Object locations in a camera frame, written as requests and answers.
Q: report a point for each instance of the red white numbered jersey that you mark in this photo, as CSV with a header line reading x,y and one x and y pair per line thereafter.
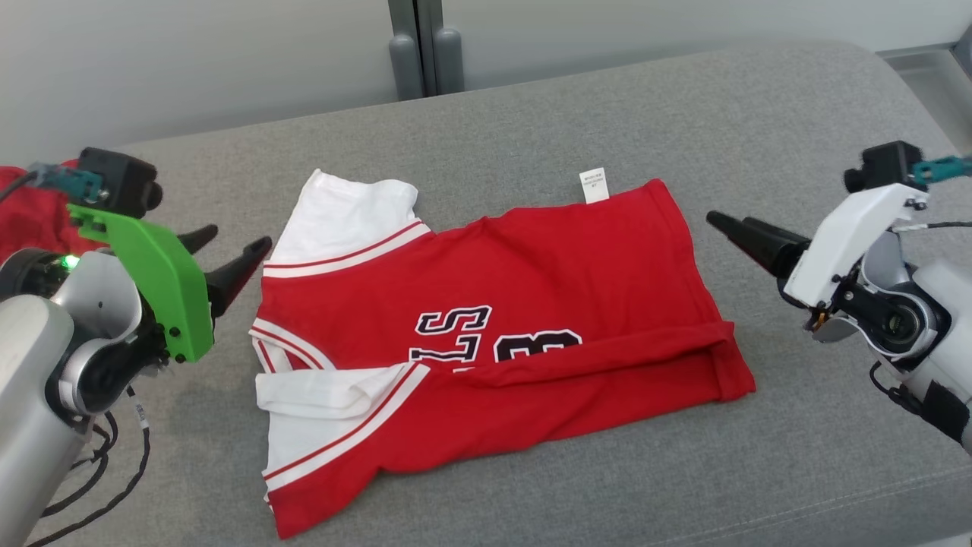
x,y
531,304

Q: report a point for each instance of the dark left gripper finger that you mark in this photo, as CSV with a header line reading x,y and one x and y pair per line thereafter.
x,y
199,239
231,277

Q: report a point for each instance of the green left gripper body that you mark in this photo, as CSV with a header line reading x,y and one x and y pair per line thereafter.
x,y
167,281

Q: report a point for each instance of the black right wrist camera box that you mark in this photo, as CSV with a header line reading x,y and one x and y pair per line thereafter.
x,y
885,163

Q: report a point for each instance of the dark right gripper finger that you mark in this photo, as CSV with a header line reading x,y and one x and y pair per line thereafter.
x,y
782,237
763,251

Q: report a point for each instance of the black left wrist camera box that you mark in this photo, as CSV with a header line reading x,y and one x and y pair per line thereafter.
x,y
121,178

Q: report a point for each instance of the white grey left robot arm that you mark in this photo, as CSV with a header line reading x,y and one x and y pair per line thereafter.
x,y
30,395

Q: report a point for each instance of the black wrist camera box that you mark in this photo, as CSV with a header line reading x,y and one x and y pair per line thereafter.
x,y
885,163
121,178

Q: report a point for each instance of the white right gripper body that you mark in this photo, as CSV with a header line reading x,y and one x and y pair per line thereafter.
x,y
843,243

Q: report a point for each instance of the red shorts white stripe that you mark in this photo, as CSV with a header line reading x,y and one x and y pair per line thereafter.
x,y
30,220

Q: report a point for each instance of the grey metal frame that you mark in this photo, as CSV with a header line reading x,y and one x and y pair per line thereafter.
x,y
965,47

